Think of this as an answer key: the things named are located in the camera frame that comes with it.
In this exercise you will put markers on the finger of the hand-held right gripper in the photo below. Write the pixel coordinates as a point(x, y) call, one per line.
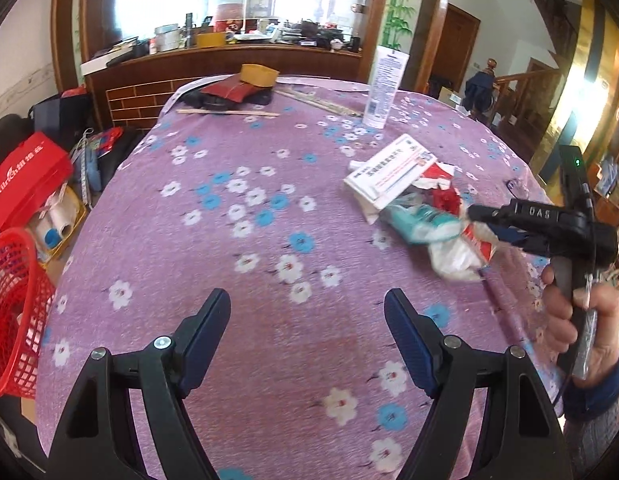
point(489, 214)
point(507, 235)

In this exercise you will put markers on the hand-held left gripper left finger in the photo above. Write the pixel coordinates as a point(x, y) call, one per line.
point(209, 332)

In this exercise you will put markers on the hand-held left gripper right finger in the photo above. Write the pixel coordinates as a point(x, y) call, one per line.
point(412, 345)

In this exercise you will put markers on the red white wipe packet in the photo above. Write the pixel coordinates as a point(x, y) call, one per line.
point(459, 257)

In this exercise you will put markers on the red plastic basket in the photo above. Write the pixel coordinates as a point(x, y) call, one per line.
point(14, 310)

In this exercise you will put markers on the person's right forearm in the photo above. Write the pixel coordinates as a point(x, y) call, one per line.
point(594, 410)

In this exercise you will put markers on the person's right hand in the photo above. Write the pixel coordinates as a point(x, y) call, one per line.
point(557, 320)

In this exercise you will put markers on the red crumpled wrapper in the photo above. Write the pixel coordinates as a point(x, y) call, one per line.
point(447, 200)

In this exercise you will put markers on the teal wet wipe packet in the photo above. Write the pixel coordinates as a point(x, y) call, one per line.
point(414, 222)

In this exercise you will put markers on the purple floral tablecloth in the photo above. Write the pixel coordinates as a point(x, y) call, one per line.
point(239, 240)

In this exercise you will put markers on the white medicine box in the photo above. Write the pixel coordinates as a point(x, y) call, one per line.
point(389, 170)

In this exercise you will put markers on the dark jacket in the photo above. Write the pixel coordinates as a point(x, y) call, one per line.
point(479, 90)

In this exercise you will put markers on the wooden stair railing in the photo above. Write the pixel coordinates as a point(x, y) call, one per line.
point(529, 85)

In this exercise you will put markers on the white lotion tube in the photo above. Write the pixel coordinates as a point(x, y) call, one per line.
point(384, 90)

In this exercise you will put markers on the brown wooden door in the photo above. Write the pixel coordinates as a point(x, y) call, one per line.
point(457, 50)

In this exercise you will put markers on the yellow crate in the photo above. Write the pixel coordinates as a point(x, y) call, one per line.
point(64, 225)

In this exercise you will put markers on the wrapped chopsticks bundle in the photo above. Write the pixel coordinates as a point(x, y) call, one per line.
point(319, 102)

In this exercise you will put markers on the wooden chopstick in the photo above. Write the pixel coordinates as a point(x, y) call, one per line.
point(227, 113)

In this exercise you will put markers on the red paper bag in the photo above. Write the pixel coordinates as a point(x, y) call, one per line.
point(24, 180)

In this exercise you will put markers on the dark red packet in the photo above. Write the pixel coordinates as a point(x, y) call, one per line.
point(229, 91)

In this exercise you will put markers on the yellow plastic box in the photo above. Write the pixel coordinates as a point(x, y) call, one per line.
point(259, 75)

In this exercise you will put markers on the black bag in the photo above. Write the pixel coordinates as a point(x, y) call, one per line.
point(59, 115)

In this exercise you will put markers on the wooden counter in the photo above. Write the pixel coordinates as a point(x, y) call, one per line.
point(214, 67)

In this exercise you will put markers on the green bamboo wall decal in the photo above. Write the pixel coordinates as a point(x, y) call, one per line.
point(399, 5)

